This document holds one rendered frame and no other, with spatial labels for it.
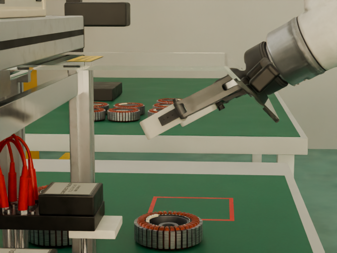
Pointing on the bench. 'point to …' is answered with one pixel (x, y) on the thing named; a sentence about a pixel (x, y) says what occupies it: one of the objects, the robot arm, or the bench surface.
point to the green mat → (200, 211)
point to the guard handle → (262, 75)
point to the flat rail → (38, 102)
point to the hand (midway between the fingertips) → (167, 121)
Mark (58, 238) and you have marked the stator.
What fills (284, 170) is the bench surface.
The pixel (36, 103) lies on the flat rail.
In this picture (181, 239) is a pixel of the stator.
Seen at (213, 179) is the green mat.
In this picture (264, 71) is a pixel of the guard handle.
